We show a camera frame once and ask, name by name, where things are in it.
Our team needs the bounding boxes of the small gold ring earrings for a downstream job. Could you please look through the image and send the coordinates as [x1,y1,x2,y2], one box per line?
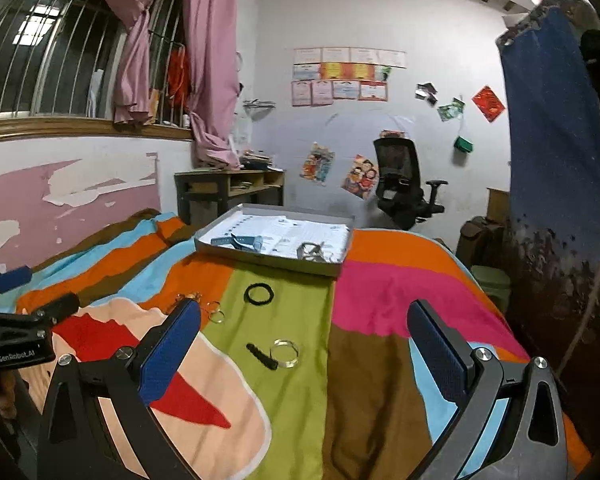
[201,301,225,325]

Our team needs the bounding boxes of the black hair pin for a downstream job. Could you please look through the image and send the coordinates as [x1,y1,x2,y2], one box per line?
[246,342,279,370]

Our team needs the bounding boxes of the clear bangle bracelet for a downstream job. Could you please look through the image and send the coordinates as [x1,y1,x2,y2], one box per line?
[268,337,301,370]

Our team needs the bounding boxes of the light blue wrist watch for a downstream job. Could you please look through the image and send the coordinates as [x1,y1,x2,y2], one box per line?
[210,234,263,254]

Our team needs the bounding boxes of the person's left hand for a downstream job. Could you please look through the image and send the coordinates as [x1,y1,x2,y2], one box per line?
[0,370,17,420]

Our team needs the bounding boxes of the dark bag on floor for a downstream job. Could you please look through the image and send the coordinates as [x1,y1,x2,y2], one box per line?
[455,216,505,269]

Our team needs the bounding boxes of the colourful striped bed sheet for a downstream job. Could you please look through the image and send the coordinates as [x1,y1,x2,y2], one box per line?
[0,208,594,480]

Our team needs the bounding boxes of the brown cardboard box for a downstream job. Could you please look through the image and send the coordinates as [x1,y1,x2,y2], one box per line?
[486,188,509,224]

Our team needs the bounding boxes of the wooden desk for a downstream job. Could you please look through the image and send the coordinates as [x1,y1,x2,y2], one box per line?
[174,168,286,226]

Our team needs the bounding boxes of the black office chair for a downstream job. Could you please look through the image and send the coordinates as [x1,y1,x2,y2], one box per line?
[374,136,449,231]

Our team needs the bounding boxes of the blue fabric wardrobe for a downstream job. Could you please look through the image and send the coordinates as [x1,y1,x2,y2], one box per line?
[496,0,600,362]

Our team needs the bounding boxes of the white grid paper sheet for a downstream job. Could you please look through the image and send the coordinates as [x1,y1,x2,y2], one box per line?
[199,211,350,263]

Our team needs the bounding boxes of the grey cardboard tray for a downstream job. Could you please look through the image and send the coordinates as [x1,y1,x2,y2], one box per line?
[194,204,354,278]

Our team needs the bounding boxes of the cartoon family poster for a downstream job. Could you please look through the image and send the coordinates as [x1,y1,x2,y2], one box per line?
[341,154,379,200]

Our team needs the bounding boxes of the small green hanging bag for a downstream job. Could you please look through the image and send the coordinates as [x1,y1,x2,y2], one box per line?
[453,113,474,155]

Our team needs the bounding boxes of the colourful cartoon poster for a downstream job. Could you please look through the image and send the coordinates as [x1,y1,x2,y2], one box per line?
[299,142,335,185]

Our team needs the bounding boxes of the red paper square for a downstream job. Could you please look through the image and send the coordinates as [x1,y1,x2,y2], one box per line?
[472,86,506,122]

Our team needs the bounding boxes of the red garment at window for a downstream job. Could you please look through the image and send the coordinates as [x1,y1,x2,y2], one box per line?
[166,46,190,110]

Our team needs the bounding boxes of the window metal bars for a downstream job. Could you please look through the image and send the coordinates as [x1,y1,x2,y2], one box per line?
[0,0,189,128]

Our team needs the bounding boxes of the pink curtain right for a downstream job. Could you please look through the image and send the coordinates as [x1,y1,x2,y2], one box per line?
[183,0,239,169]

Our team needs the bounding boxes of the pink curtain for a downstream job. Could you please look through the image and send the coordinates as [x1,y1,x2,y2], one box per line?
[183,0,239,169]
[105,0,154,125]

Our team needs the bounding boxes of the pink curtain left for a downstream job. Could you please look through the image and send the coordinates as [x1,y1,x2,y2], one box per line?
[105,0,154,125]

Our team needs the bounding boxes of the black hair tie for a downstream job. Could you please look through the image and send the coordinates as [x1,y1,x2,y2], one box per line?
[242,282,276,307]

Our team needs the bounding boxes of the green photo on wall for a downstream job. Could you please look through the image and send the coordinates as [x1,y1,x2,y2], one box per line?
[437,98,465,122]

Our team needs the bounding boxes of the dark photos on wall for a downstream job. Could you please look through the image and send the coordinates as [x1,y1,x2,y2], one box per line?
[415,82,438,106]

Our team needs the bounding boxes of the certificates on wall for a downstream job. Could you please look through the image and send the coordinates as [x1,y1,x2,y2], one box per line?
[290,47,406,107]

